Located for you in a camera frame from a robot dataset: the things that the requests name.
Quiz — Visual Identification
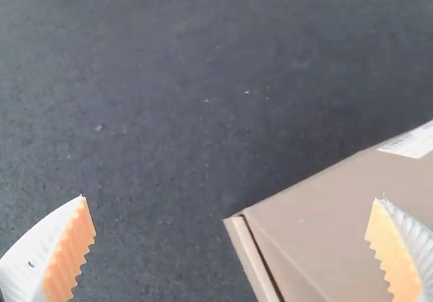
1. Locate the black mat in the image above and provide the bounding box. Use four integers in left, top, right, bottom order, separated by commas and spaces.
0, 0, 433, 302

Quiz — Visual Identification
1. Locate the cardboard box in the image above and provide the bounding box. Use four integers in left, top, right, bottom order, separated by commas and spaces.
223, 118, 433, 302

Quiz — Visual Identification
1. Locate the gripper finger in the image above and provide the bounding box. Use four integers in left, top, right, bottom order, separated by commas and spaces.
364, 193, 433, 302
0, 194, 97, 302

